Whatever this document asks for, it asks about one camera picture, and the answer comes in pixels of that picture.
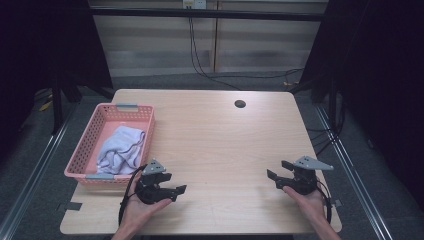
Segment left hand-held gripper black cable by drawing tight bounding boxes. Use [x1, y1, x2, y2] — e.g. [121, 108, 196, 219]
[117, 164, 148, 226]

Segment pink plastic basket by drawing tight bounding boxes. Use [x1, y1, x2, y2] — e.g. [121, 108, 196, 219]
[63, 102, 157, 187]

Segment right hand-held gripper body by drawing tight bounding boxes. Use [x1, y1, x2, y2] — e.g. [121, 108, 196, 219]
[283, 155, 335, 196]

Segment person's left hand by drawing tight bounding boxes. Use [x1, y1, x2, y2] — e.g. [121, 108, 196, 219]
[123, 182, 173, 231]

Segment right hand-held gripper black cable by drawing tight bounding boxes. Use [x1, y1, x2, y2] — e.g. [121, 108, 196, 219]
[314, 180, 333, 225]

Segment black tape piece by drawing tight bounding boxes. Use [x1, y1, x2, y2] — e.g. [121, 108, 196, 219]
[64, 201, 83, 212]

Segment black floor cables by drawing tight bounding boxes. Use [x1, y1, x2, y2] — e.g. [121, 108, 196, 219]
[305, 96, 346, 157]

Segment black horizontal bar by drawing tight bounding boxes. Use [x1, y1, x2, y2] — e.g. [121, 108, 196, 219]
[89, 7, 330, 23]

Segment white patterned towel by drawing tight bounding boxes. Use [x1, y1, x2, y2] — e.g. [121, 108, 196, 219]
[96, 125, 147, 176]

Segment black wall cable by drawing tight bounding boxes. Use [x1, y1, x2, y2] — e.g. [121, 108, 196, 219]
[187, 16, 305, 91]

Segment white wall socket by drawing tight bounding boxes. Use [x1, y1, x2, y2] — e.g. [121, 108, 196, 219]
[181, 0, 208, 10]

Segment aluminium floor rail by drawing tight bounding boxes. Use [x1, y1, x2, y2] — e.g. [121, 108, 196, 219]
[314, 104, 395, 240]
[0, 99, 80, 240]

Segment black curtain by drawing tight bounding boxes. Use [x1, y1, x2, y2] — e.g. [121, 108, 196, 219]
[0, 0, 115, 164]
[289, 0, 424, 208]

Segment person's right hand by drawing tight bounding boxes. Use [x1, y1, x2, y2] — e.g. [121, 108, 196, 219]
[283, 185, 327, 225]

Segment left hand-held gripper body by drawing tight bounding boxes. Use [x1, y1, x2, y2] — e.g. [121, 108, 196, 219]
[134, 158, 167, 205]

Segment hand-held gripper black cable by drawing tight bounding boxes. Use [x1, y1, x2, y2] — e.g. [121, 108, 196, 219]
[117, 164, 148, 226]
[314, 180, 333, 225]

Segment black metal stand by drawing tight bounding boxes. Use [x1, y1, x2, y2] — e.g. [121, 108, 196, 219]
[49, 75, 83, 136]

